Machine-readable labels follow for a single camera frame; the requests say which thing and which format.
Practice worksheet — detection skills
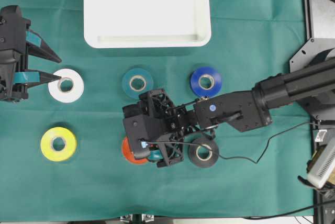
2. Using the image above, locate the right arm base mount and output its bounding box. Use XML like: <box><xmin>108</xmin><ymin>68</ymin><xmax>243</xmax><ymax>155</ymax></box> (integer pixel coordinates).
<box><xmin>288</xmin><ymin>0</ymin><xmax>335</xmax><ymax>122</ymax></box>

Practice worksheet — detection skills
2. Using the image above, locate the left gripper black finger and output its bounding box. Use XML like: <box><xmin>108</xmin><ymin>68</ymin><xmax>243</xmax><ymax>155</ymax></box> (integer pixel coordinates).
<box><xmin>13</xmin><ymin>70</ymin><xmax>61</xmax><ymax>89</ymax></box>
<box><xmin>26</xmin><ymin>30</ymin><xmax>62</xmax><ymax>63</ymax></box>

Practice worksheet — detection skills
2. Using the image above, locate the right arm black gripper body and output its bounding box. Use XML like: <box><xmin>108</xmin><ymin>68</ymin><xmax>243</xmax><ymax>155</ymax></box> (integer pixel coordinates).
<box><xmin>122</xmin><ymin>89</ymin><xmax>198</xmax><ymax>168</ymax></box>

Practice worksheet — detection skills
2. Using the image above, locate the black cable on right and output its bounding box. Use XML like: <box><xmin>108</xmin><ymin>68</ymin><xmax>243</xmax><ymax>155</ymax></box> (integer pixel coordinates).
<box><xmin>149</xmin><ymin>121</ymin><xmax>319</xmax><ymax>164</ymax></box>

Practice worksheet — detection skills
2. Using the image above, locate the green table cloth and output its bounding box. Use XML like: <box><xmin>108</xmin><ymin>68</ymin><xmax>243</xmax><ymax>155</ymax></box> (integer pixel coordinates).
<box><xmin>1</xmin><ymin>0</ymin><xmax>313</xmax><ymax>221</ymax></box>

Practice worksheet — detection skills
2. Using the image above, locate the black tape roll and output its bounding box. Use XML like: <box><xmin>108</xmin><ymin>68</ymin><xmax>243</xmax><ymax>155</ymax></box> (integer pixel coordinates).
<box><xmin>188</xmin><ymin>137</ymin><xmax>219</xmax><ymax>168</ymax></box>

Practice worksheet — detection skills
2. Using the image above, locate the yellow tape roll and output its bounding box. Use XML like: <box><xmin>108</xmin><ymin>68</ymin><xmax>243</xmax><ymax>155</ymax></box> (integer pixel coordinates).
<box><xmin>40</xmin><ymin>127</ymin><xmax>77</xmax><ymax>162</ymax></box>

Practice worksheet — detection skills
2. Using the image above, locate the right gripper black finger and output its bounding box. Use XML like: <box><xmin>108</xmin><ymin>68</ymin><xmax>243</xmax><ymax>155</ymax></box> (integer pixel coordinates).
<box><xmin>147</xmin><ymin>149</ymin><xmax>163</xmax><ymax>163</ymax></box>

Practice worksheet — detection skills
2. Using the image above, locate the teal green tape roll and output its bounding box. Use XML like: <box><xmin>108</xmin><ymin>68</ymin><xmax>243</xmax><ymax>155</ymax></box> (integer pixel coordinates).
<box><xmin>122</xmin><ymin>68</ymin><xmax>154</xmax><ymax>99</ymax></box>

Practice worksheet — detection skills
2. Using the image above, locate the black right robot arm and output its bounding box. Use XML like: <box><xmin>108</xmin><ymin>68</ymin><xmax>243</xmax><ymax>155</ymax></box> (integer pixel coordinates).
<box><xmin>122</xmin><ymin>58</ymin><xmax>334</xmax><ymax>167</ymax></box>

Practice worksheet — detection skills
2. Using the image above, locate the white tape roll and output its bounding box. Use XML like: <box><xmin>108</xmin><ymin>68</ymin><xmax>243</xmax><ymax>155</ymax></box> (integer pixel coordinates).
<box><xmin>48</xmin><ymin>69</ymin><xmax>84</xmax><ymax>103</ymax></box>

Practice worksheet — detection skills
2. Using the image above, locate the metal clamp at table edge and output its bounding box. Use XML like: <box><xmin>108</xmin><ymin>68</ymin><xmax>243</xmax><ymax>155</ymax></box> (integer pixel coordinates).
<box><xmin>120</xmin><ymin>214</ymin><xmax>154</xmax><ymax>224</ymax></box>

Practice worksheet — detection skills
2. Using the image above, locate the white power adapter box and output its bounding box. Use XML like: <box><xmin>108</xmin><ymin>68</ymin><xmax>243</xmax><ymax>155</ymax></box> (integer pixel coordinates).
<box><xmin>307</xmin><ymin>138</ymin><xmax>334</xmax><ymax>189</ymax></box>

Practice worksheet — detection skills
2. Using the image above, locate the red tape roll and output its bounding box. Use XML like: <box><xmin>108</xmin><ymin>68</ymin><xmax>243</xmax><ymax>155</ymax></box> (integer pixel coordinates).
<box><xmin>121</xmin><ymin>137</ymin><xmax>148</xmax><ymax>165</ymax></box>

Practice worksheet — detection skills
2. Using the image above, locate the blue tape roll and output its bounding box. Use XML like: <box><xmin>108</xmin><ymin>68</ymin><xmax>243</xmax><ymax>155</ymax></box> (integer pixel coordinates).
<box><xmin>190</xmin><ymin>66</ymin><xmax>222</xmax><ymax>97</ymax></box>

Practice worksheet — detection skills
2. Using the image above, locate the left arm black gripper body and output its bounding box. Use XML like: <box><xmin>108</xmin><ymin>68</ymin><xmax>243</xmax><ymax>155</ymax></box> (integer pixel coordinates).
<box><xmin>1</xmin><ymin>5</ymin><xmax>31</xmax><ymax>102</ymax></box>

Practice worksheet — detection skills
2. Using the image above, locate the white plastic tray case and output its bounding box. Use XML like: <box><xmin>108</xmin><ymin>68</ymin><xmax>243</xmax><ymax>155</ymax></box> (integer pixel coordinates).
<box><xmin>83</xmin><ymin>0</ymin><xmax>211</xmax><ymax>49</ymax></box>

